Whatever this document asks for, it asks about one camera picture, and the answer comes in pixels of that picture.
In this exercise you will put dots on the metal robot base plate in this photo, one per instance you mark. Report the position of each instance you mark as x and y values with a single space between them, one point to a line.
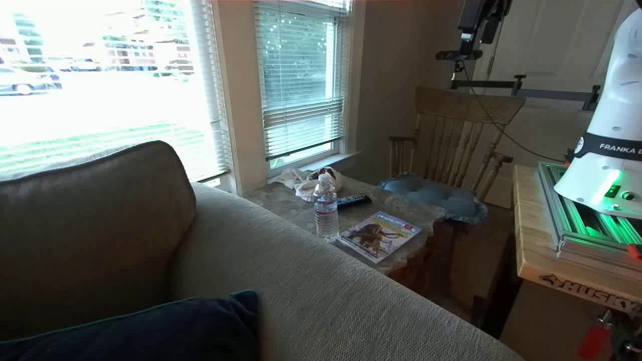
583 226

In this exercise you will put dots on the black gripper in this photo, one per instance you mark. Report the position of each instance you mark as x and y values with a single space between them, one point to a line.
484 9

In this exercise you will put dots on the narrow white window blind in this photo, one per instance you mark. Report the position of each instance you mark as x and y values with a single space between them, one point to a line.
298 72

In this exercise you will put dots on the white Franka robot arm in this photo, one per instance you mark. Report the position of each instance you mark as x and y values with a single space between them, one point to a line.
615 101

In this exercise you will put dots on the beige fabric sofa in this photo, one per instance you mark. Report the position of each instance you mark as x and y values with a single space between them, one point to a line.
301 282

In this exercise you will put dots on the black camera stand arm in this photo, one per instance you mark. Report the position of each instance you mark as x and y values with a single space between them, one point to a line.
523 91

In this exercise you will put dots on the mammoth picture magazine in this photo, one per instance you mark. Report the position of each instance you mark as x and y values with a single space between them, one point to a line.
378 235

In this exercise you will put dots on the black remote control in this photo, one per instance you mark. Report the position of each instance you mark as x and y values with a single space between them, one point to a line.
353 201

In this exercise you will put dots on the wide white window blind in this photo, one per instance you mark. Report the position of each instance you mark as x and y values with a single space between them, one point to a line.
101 101

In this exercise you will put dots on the black stereo camera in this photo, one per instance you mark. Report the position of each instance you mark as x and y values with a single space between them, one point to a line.
460 55

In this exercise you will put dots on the navy blue pillow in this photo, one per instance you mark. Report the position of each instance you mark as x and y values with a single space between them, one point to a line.
167 332

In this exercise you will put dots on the blue ruffled seat cushion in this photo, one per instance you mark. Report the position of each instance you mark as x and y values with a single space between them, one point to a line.
433 197

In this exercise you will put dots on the white cloth with red pattern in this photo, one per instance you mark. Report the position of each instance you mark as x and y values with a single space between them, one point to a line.
305 187

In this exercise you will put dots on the wooden rocking chair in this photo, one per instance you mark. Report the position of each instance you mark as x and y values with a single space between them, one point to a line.
442 143

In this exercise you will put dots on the wooden workbench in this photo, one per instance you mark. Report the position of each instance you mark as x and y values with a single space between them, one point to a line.
534 247

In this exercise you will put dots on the white window sill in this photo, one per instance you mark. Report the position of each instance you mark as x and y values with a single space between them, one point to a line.
313 163

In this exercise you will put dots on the clear plastic water bottle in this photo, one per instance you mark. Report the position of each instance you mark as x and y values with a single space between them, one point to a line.
325 209

